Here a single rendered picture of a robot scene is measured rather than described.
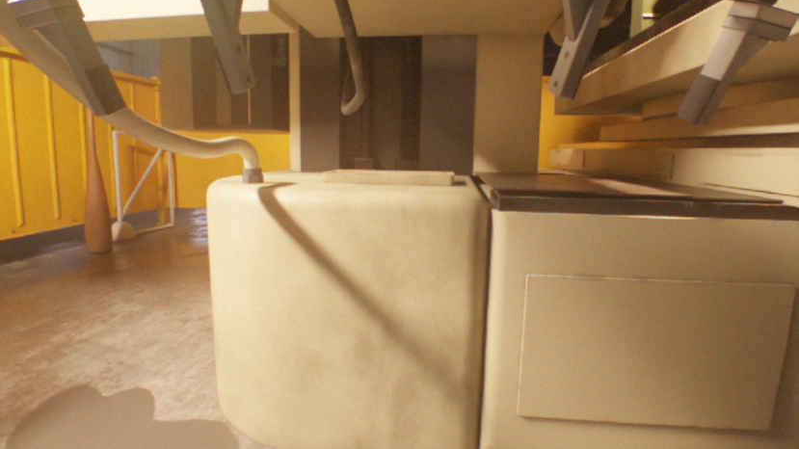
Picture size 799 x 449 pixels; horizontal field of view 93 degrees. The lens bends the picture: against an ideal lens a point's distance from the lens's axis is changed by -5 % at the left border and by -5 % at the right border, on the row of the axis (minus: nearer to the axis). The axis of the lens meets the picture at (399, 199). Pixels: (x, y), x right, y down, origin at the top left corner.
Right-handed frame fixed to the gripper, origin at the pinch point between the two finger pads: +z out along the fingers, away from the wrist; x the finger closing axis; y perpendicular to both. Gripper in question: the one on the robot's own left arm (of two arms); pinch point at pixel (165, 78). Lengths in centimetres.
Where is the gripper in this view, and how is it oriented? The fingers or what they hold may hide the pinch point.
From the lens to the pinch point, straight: 40.5
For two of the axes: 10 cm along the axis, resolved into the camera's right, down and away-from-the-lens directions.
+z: 1.6, 8.6, 4.9
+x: -9.8, 1.0, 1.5
